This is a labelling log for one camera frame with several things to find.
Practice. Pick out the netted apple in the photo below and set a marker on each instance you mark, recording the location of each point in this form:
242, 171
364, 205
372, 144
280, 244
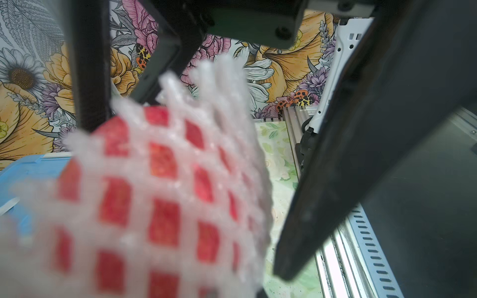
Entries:
170, 201

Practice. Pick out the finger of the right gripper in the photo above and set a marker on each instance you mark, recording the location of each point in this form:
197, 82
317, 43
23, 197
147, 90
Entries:
88, 42

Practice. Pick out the aluminium front rail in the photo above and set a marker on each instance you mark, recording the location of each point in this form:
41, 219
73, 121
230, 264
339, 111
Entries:
327, 226

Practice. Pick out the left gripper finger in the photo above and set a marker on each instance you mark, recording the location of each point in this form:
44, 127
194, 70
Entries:
415, 64

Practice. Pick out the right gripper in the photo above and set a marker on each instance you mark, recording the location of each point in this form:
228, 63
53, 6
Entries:
183, 26

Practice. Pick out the blue lidded storage box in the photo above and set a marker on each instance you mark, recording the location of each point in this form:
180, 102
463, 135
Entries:
32, 167

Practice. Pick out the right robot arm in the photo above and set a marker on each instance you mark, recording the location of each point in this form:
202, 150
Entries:
293, 51

